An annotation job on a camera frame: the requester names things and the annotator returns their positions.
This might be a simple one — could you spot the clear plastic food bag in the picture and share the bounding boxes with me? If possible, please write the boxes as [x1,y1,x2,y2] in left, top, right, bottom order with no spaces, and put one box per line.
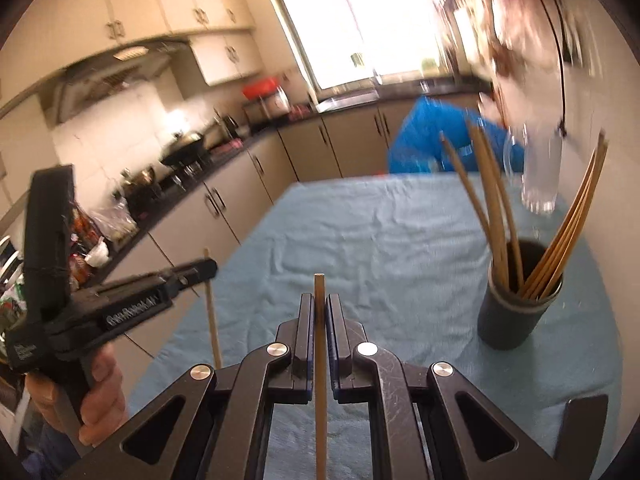
[90,200,138,241]

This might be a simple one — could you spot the dark round chopstick holder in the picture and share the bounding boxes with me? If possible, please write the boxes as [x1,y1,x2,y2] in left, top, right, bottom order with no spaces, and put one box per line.
[477,240,563,351]

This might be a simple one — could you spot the black hanging cable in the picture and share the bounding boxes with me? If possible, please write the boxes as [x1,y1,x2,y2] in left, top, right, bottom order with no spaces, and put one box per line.
[537,0,571,137]

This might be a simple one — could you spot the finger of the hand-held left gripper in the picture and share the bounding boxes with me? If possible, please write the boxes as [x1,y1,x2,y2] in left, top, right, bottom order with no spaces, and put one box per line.
[159,258,220,295]

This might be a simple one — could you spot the white mortar bowl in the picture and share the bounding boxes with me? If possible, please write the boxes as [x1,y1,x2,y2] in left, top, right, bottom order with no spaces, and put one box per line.
[84,242,110,266]

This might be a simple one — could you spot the small cream wall cabinet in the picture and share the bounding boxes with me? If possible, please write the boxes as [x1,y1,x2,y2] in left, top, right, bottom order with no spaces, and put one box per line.
[190,30,265,86]

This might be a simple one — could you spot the black wok with lid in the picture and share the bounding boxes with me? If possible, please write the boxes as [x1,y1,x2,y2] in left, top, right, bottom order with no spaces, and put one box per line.
[160,130,207,168]

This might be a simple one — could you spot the blue plastic bag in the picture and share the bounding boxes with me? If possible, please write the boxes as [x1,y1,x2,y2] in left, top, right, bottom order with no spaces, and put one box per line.
[387,96,526,176]

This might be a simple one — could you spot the silver range hood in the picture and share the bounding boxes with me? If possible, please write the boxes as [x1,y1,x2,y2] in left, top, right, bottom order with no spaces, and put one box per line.
[52,40,191,123]

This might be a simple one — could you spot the dark sauce bottle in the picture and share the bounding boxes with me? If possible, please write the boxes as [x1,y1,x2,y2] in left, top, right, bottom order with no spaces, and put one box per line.
[70,202,101,261]

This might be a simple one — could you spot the white banded appliance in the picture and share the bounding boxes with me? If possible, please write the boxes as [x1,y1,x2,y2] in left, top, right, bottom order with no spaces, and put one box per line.
[0,237,23,286]

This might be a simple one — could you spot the red sauce jar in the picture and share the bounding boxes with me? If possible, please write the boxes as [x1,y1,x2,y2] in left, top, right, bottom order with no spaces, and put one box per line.
[70,252,93,286]

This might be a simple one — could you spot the dark-tipped wooden chopstick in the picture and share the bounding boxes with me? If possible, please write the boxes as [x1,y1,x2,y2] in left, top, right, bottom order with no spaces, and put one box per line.
[440,131,502,281]

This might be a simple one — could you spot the person's left hand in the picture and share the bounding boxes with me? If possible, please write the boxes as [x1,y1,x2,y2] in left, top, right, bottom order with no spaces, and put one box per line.
[25,347,127,447]

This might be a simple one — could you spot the bunch of wooden chopsticks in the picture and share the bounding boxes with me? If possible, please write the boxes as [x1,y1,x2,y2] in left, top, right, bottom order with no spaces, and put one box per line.
[465,120,610,301]

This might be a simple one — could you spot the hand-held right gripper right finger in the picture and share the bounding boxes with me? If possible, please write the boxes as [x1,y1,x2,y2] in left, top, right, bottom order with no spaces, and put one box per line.
[326,292,576,480]

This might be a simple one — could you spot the blue tablecloth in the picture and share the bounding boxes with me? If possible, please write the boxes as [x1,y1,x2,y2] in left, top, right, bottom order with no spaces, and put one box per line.
[127,175,623,480]

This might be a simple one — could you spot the steel kitchen sink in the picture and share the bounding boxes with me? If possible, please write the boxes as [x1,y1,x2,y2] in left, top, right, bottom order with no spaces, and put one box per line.
[316,87,381,111]

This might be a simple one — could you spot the cream wall cabinet row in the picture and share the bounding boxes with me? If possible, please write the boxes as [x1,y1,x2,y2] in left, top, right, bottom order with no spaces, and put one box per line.
[47,0,256,48]

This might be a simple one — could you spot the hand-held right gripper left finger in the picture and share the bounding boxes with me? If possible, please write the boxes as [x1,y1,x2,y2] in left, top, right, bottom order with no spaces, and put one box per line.
[65,292,318,480]

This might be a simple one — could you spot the silver rice cooker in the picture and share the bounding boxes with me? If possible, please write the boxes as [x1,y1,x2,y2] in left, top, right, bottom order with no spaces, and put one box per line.
[243,91,291,123]

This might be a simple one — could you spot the clear glass beer mug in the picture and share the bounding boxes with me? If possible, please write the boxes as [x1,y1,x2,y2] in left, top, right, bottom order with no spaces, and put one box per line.
[505,120,563,213]

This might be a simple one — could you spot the red plastic basin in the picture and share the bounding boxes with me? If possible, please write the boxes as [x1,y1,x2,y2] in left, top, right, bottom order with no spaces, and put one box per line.
[242,77,281,101]

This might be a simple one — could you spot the sliding glass window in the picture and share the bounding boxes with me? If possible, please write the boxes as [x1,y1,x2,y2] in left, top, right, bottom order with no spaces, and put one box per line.
[255,0,451,93]

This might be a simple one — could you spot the cream base cabinets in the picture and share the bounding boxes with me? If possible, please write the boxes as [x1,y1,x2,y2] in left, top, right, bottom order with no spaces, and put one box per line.
[277,91,493,183]
[107,132,301,361]

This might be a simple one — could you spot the pink hanging plastic bag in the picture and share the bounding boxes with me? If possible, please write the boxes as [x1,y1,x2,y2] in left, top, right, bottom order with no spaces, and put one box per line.
[470,0,561,126]

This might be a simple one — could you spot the black kitchen countertop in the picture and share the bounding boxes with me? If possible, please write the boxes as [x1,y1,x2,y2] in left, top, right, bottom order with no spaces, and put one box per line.
[120,77,493,241]

